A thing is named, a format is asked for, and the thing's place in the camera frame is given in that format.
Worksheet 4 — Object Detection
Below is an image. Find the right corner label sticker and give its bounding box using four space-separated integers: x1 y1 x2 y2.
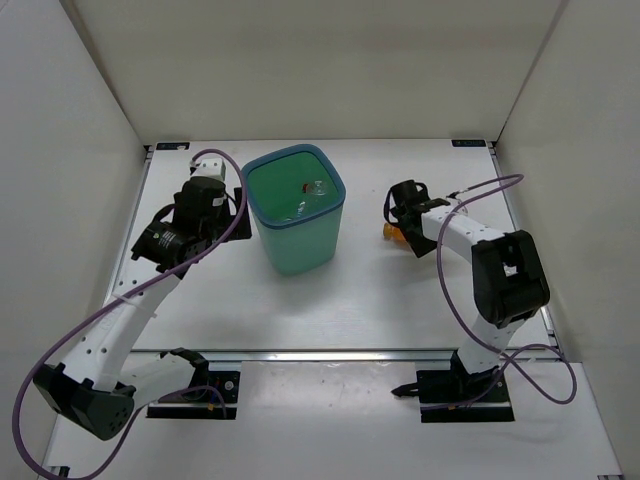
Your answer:
451 139 486 148

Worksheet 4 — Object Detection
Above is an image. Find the left corner label sticker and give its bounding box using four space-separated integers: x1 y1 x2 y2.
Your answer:
155 142 190 151

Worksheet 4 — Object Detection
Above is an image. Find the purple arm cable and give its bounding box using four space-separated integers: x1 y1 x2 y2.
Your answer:
12 148 249 479
420 174 579 412

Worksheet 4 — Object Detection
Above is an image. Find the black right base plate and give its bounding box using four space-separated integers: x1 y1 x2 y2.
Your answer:
416 370 515 424

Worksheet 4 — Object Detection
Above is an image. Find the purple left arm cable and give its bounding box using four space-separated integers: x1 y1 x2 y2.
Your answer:
12 148 249 479

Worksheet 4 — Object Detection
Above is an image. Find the orange plastic bottle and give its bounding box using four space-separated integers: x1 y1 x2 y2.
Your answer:
383 223 407 245

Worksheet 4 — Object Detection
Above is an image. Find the corner label sticker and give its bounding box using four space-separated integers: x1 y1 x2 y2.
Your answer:
155 142 190 151
451 139 486 148

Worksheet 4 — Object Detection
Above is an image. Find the clear bottle blue label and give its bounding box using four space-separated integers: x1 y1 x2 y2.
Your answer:
295 180 329 218

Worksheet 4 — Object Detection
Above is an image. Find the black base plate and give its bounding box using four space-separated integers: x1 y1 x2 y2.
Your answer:
146 362 241 421
416 370 515 424

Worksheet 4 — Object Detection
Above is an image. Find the aluminium rail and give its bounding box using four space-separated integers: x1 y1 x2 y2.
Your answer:
129 348 556 365

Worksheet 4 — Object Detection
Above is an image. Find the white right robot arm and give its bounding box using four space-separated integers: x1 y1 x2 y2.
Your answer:
383 180 550 403

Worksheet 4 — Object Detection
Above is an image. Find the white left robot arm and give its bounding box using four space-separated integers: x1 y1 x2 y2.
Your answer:
33 176 251 441

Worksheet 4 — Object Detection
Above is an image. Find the green plastic waste bin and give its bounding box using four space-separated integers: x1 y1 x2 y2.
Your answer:
242 144 346 275

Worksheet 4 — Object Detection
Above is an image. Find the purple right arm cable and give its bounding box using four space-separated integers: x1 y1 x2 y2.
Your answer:
420 174 579 412

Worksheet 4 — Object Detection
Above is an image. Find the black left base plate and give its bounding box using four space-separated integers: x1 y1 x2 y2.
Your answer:
146 362 241 421

